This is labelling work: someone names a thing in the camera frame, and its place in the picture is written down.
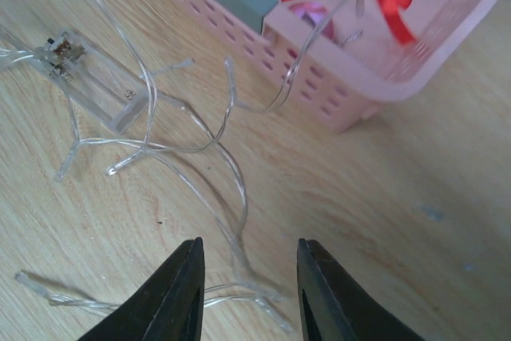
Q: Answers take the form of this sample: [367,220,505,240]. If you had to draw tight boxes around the clear led string lights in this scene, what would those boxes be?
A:
[0,0,368,334]

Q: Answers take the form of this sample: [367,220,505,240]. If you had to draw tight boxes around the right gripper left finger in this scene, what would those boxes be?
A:
[80,237,205,341]

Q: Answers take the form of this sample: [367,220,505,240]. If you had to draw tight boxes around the pink plastic basket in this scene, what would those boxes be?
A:
[173,0,497,132]

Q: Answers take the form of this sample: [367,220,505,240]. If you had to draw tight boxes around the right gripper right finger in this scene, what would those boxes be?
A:
[296,238,422,341]

